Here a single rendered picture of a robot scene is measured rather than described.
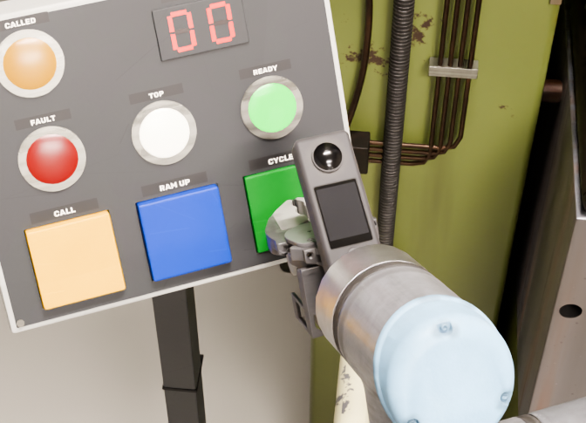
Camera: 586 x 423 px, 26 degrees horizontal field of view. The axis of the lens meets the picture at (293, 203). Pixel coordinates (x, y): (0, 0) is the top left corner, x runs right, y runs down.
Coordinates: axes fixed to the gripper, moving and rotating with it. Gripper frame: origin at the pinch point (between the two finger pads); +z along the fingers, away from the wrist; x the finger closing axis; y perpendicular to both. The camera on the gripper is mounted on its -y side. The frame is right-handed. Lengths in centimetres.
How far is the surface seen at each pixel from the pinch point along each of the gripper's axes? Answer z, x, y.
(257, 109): 1.2, -1.4, -8.9
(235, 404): 91, 5, 65
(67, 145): 1.3, -18.5, -9.6
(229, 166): 1.6, -4.8, -4.3
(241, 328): 105, 11, 57
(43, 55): 1.2, -18.8, -17.7
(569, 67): 21.6, 39.6, -0.1
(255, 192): 1.2, -2.9, -1.4
